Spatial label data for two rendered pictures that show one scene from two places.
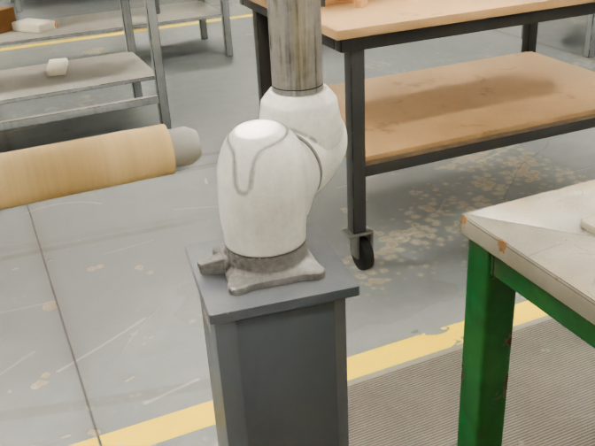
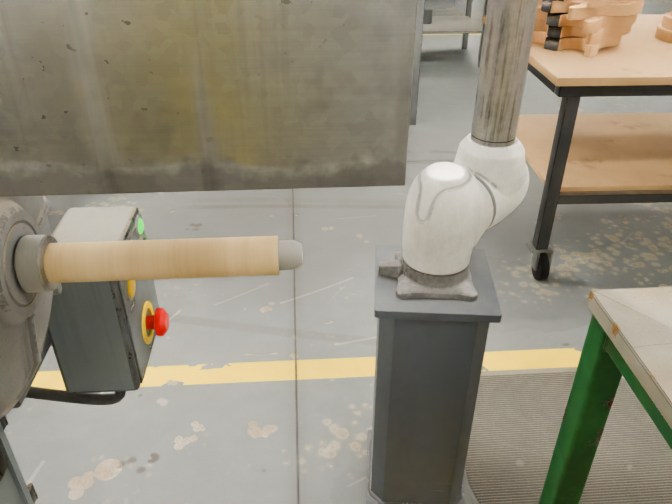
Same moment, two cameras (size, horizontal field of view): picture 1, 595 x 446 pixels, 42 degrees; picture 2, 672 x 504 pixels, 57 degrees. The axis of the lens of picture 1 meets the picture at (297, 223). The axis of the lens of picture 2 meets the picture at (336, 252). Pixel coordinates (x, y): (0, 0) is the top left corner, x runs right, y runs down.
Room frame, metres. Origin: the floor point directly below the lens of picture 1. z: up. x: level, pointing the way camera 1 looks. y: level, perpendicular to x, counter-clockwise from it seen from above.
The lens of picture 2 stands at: (0.07, -0.10, 1.52)
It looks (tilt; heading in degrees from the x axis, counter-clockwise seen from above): 32 degrees down; 19
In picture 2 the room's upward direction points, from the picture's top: straight up
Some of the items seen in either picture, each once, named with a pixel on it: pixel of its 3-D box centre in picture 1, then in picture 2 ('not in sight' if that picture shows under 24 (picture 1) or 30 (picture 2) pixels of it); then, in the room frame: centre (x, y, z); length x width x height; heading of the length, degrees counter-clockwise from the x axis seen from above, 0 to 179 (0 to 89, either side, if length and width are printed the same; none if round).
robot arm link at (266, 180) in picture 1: (263, 181); (443, 213); (1.28, 0.06, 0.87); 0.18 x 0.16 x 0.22; 157
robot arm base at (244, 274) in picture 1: (256, 253); (426, 267); (1.27, 0.08, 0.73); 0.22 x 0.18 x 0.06; 105
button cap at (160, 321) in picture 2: not in sight; (153, 322); (0.63, 0.36, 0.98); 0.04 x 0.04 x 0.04; 23
